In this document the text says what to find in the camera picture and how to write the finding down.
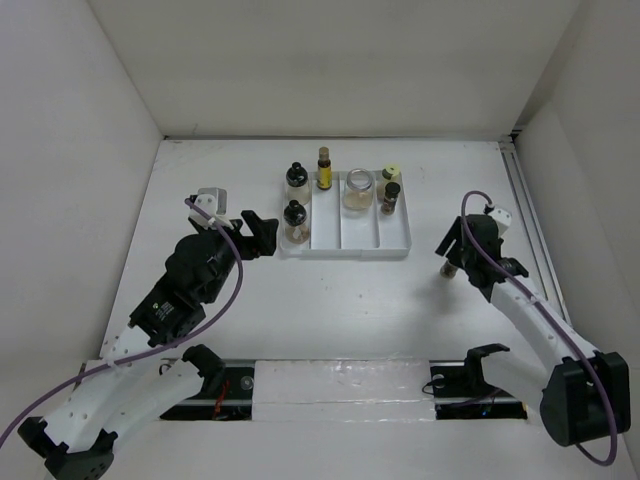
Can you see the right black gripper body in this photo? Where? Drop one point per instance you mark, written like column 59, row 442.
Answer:
column 462, row 259

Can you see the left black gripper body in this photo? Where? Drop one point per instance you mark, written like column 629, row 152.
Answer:
column 227, row 254

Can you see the black cap spice bottle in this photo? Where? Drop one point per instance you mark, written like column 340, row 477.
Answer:
column 295, row 218

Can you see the dark cap spice jar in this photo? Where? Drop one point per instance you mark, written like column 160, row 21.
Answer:
column 446, row 271

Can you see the black knob spice bottle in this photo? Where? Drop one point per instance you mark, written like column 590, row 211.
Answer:
column 298, row 187

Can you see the small black cap bottle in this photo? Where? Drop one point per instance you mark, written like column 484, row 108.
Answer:
column 390, row 198

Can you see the yellow liquid bottle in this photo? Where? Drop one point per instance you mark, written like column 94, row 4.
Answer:
column 324, row 171

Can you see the cream cap spice bottle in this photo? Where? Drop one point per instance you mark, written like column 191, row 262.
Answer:
column 390, row 173

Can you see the wide glass jar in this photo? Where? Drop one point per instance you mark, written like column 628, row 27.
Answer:
column 358, row 191

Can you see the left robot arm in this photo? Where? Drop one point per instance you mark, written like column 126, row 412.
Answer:
column 80, row 438

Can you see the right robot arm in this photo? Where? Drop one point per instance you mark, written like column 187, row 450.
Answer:
column 580, row 393

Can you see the white divided tray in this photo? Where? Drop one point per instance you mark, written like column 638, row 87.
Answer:
column 337, row 232

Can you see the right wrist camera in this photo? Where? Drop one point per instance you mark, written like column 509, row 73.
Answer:
column 501, row 216

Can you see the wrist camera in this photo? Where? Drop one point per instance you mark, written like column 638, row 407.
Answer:
column 208, row 209
column 501, row 216

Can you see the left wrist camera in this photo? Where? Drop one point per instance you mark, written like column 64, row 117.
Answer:
column 208, row 209

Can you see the aluminium rail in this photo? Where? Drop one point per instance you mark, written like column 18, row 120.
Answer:
column 545, row 271

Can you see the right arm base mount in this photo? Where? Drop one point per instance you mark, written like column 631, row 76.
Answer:
column 460, row 391

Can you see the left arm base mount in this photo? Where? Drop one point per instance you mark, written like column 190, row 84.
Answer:
column 226, row 389

